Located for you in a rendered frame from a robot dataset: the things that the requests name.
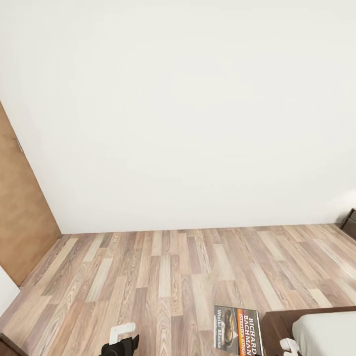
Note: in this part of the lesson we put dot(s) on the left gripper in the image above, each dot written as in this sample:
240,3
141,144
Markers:
125,347

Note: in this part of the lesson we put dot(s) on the bed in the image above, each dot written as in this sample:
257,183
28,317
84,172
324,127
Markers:
317,332

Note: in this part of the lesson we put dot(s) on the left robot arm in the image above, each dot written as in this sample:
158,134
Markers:
118,347

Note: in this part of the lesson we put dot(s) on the sliding door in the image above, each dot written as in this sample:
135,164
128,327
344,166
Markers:
27,225

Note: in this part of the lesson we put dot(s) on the hardback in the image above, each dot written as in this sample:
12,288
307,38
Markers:
238,331

